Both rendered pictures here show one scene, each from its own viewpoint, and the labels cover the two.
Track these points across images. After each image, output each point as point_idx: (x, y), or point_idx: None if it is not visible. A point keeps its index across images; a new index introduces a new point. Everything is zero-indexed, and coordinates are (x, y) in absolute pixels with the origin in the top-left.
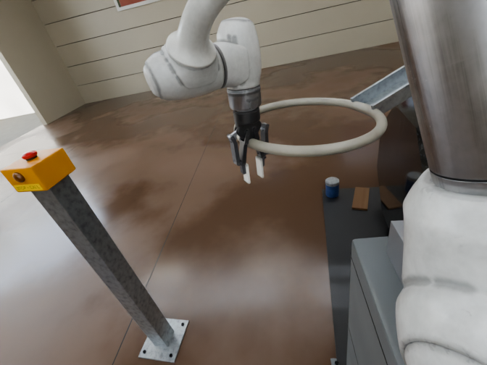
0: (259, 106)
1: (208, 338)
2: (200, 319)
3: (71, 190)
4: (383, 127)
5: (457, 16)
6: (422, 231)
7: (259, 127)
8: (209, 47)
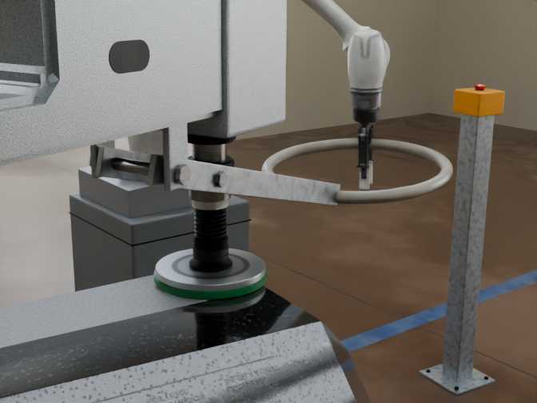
0: (447, 162)
1: (413, 397)
2: (447, 402)
3: (471, 130)
4: (263, 168)
5: None
6: None
7: (360, 133)
8: (344, 40)
